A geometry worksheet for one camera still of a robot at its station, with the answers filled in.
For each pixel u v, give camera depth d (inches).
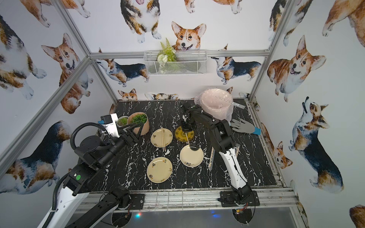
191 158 34.8
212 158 35.1
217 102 37.8
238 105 32.2
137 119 36.8
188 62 36.4
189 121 34.2
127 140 20.4
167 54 32.4
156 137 38.7
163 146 36.4
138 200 29.0
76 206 16.8
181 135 39.1
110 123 20.0
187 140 37.4
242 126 40.6
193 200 29.9
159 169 33.1
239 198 25.5
